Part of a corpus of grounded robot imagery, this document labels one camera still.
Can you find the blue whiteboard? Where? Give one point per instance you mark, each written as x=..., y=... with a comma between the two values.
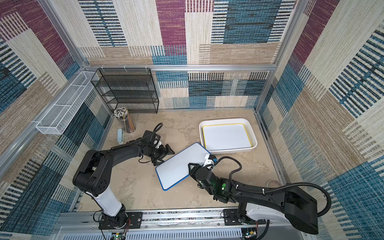
x=176, y=169

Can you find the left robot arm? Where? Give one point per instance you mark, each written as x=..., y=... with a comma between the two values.
x=94, y=173

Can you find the white storage box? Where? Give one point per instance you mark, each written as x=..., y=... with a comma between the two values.
x=247, y=125

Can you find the tape roll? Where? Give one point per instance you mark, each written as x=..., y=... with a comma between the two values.
x=271, y=184

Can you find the white wire basket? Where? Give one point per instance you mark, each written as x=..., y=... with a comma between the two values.
x=60, y=115

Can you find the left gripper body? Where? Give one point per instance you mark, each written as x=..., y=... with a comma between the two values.
x=157, y=155

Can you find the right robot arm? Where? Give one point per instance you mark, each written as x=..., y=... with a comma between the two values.
x=298, y=207

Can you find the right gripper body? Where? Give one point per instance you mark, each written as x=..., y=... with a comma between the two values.
x=195, y=168

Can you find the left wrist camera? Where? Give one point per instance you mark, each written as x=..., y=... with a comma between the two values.
x=148, y=136

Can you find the black mesh shelf rack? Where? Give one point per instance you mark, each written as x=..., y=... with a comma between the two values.
x=132, y=88

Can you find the yellow whiteboard back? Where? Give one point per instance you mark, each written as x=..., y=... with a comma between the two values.
x=226, y=137

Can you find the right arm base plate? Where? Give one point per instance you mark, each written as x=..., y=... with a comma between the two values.
x=237, y=217

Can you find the pencil cup holder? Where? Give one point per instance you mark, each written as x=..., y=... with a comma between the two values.
x=123, y=116

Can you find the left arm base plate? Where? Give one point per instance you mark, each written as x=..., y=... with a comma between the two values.
x=128, y=220

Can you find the aluminium front rail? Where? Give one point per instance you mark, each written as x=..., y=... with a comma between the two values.
x=181, y=224

